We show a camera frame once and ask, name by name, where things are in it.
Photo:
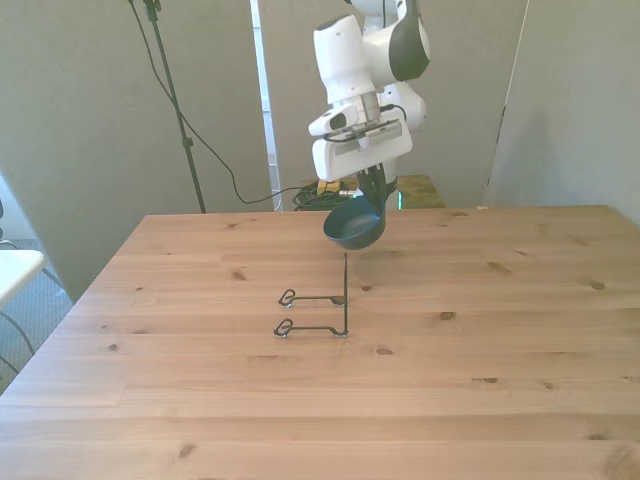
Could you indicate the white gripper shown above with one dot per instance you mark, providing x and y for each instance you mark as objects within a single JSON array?
[{"x": 370, "y": 155}]

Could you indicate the blue bowl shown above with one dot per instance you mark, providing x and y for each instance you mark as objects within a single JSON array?
[{"x": 355, "y": 227}]

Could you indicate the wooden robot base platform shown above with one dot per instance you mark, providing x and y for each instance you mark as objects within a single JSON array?
[{"x": 425, "y": 192}]

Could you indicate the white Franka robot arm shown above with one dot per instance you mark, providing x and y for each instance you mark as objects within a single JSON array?
[{"x": 345, "y": 60}]

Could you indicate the yellow plug block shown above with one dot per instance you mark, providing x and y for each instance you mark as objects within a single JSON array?
[{"x": 328, "y": 186}]

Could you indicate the black tripod pole stand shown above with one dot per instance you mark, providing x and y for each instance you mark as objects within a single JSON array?
[{"x": 172, "y": 95}]

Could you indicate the white side table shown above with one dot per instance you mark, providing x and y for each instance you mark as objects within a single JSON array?
[{"x": 15, "y": 272}]

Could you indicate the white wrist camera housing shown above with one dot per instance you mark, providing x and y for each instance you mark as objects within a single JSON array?
[{"x": 331, "y": 122}]

